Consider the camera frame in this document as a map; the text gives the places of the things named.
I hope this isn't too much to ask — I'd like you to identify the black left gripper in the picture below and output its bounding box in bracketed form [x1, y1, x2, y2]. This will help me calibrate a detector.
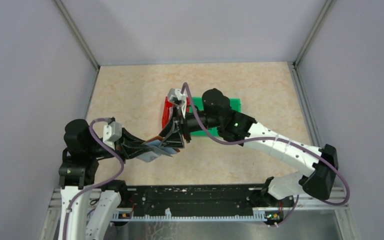
[87, 126, 154, 163]

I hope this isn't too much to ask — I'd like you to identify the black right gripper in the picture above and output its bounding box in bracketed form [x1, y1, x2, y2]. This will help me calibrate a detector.
[158, 104, 221, 150]

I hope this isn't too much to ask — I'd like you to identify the brown leather card holder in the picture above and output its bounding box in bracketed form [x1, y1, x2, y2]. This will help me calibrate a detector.
[136, 136, 180, 163]

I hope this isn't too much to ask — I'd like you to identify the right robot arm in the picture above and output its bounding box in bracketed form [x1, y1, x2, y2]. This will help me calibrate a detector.
[159, 88, 338, 206]

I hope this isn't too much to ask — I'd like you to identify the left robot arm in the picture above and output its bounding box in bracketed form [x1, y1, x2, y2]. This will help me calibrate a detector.
[58, 117, 152, 240]

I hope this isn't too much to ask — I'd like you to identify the green bin with gold cards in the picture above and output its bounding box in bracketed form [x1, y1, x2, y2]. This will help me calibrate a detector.
[188, 96, 243, 137]

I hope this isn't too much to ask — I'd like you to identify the red plastic bin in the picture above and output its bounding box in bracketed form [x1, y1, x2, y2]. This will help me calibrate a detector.
[161, 96, 191, 129]

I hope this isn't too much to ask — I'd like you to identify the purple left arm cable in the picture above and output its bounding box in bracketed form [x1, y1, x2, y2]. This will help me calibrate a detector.
[62, 117, 126, 240]

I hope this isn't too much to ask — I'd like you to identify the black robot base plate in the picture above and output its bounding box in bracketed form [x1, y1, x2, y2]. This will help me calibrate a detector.
[118, 183, 295, 217]

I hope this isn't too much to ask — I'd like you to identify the aluminium frame rail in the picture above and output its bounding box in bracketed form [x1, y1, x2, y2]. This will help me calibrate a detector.
[47, 187, 350, 223]

